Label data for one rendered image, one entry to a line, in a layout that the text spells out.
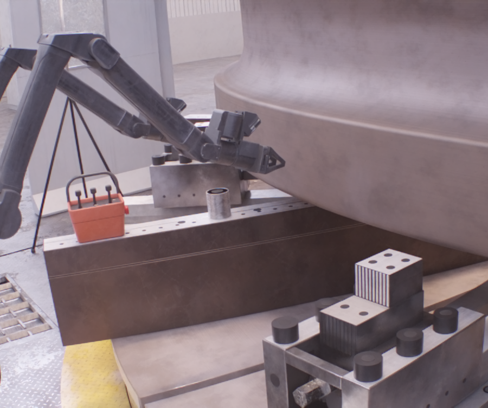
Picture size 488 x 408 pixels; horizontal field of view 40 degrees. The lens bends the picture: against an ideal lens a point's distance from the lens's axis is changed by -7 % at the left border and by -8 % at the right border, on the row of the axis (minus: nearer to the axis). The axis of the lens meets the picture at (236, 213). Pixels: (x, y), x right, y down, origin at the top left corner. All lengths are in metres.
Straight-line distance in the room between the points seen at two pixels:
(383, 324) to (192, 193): 2.05
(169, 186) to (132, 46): 2.43
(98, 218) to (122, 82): 1.04
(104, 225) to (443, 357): 1.31
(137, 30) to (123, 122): 3.81
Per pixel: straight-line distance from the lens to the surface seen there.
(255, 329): 2.55
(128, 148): 5.81
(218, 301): 2.61
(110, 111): 1.98
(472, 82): 1.71
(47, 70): 1.38
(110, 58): 1.41
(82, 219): 2.44
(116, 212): 2.44
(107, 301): 2.54
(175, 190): 3.52
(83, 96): 1.93
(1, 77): 1.83
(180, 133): 1.57
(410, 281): 1.65
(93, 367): 3.08
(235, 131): 1.66
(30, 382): 3.05
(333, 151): 1.90
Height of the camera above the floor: 1.45
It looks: 17 degrees down
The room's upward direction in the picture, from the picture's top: 5 degrees counter-clockwise
